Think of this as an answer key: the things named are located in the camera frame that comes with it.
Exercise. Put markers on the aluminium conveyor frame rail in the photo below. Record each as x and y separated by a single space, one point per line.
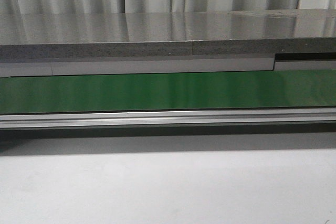
170 117

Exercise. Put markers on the grey stone counter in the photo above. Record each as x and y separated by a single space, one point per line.
81 44

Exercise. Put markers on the green conveyor belt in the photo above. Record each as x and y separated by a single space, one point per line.
168 91

